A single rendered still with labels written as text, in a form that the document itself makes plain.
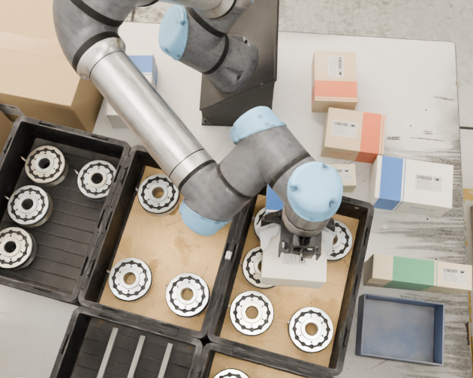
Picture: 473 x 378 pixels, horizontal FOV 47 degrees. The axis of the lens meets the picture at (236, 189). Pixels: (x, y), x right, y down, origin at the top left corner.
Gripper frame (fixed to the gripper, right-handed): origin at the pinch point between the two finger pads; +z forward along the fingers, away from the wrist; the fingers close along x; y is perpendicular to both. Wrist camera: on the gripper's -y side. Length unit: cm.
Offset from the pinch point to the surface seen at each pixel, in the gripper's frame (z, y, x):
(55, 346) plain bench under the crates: 41, 25, -57
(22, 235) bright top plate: 25, 0, -64
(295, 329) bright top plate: 25.0, 17.3, 3.1
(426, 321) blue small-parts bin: 41, 12, 38
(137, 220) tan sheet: 27.9, -6.5, -37.4
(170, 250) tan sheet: 27.9, 0.5, -28.2
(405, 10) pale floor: 112, -135, 54
